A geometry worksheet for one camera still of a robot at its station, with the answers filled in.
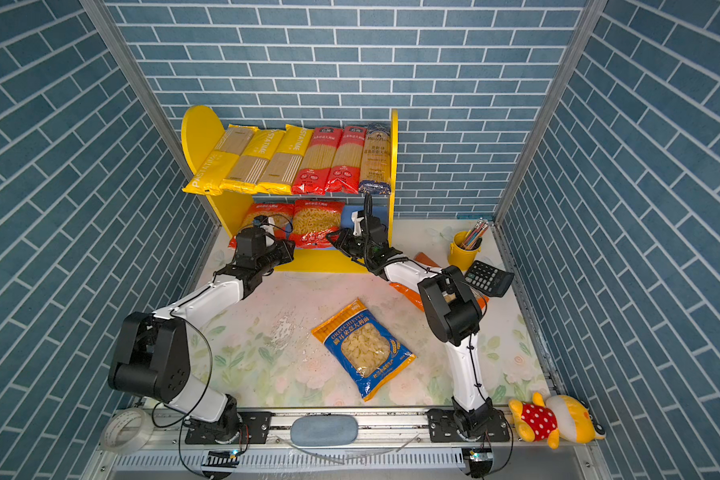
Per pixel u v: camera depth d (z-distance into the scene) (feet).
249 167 2.42
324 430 2.34
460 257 3.31
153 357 1.46
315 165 2.43
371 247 2.51
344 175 2.32
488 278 3.25
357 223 2.93
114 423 2.36
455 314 1.83
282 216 3.24
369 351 2.72
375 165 2.42
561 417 2.31
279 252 2.64
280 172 2.41
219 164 2.47
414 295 3.19
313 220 3.13
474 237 3.25
